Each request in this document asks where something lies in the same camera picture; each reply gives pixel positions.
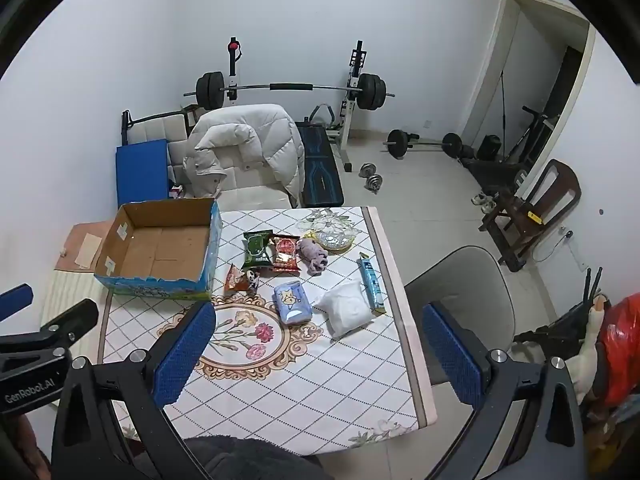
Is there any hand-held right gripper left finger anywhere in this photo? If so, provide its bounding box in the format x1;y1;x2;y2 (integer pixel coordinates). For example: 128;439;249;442
51;300;218;480

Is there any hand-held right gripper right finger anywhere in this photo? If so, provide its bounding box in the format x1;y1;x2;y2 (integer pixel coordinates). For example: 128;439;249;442
422;302;586;480

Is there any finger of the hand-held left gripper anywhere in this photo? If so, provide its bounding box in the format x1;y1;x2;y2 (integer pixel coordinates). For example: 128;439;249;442
0;298;100;356
0;284;35;321

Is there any orange snack packet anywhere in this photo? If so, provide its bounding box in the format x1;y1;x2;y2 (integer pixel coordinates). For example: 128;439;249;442
223;263;261;295

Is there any cardboard box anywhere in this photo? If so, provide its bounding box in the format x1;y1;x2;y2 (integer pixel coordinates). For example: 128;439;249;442
94;197;222;301

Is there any long blue packet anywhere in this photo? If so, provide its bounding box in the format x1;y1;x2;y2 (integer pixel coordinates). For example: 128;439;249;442
356;254;387;315

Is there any white plastic bag pack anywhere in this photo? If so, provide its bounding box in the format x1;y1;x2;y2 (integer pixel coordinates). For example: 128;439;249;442
315;280;376;339

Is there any blue tissue pack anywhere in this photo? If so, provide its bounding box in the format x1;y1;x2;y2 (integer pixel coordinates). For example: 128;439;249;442
272;281;314;329

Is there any green snack packet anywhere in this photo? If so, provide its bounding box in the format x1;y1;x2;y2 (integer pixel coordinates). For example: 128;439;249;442
241;230;275;271

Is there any red snack packet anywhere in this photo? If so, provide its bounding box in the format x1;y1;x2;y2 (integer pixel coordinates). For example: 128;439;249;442
270;234;301;274

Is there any purple plush toy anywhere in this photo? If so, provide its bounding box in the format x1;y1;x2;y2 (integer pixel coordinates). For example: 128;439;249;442
296;238;331;275

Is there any yellow mesh packet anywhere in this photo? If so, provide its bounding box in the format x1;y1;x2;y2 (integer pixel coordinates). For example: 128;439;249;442
303;230;362;253

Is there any cream striped cloth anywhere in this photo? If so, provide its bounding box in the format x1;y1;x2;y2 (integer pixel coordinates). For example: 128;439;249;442
39;270;108;356

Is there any beige paper sheet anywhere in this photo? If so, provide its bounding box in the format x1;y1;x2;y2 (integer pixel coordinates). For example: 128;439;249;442
75;232;103;268

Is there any grey shell chair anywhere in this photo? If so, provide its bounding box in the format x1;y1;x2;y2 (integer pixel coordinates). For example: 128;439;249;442
402;246;516;386

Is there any pink board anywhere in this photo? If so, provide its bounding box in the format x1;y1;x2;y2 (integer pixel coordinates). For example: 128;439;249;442
54;220;118;273

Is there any dark fleece clothing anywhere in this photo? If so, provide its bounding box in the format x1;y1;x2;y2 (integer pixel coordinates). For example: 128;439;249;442
182;436;333;480

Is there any floral diamond tablecloth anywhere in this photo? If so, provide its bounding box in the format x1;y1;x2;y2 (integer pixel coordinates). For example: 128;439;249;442
97;205;438;453

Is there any white plush duck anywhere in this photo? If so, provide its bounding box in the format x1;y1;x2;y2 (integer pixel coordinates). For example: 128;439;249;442
570;296;611;406

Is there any black router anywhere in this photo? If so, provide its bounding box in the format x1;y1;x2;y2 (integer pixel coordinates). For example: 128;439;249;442
582;267;603;311

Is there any blue foam mat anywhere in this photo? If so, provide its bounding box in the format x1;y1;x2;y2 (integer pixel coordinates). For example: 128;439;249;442
116;139;170;206

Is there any red plastic bag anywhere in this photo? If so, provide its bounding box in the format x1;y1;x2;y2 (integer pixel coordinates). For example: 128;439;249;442
597;294;640;408

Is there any beige padded chair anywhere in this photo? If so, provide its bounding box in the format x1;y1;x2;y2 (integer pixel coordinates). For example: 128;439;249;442
167;137;296;211

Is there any dark wooden chair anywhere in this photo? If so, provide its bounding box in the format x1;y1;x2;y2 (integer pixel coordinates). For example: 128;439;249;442
481;159;582;273

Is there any black exercise machine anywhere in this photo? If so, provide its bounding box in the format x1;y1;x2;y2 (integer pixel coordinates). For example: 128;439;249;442
460;105;561;198

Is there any black exercise bar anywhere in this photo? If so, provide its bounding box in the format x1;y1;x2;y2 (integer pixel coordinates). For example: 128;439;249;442
120;107;201;147

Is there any beige padded panel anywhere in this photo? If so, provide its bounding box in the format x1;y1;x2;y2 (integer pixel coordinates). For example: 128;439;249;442
127;112;191;181

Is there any short barbell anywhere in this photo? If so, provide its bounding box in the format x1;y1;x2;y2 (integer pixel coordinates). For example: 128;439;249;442
382;129;463;157

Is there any black weight bench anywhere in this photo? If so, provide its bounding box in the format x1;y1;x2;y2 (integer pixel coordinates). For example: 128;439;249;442
295;120;346;206

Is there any white puffer jacket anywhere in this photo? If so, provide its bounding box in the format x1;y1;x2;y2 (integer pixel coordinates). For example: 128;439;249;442
182;103;306;209

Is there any barbell with black plates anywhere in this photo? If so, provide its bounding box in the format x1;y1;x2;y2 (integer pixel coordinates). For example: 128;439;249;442
182;71;396;111

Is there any barbell on rack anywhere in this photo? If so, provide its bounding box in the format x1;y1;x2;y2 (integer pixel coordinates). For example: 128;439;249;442
227;37;368;171

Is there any black power cable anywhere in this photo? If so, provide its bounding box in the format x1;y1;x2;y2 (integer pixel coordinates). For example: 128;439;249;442
532;230;573;263

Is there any white door frame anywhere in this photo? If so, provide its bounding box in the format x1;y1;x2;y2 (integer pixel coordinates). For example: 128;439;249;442
457;0;598;196

